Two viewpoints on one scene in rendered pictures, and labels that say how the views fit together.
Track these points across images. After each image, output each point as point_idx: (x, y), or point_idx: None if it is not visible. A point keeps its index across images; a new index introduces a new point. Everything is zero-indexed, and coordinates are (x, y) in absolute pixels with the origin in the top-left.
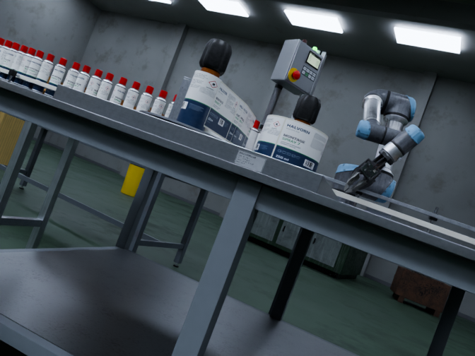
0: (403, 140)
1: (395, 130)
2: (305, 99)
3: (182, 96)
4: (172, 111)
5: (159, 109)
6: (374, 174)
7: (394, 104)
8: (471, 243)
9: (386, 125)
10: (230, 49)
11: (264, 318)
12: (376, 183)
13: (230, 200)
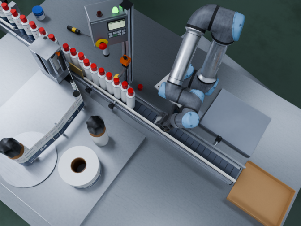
0: (180, 125)
1: (186, 99)
2: (88, 128)
3: (36, 58)
4: (37, 63)
5: (36, 36)
6: (165, 131)
7: (216, 32)
8: (223, 175)
9: (211, 43)
10: (11, 150)
11: None
12: (198, 88)
13: None
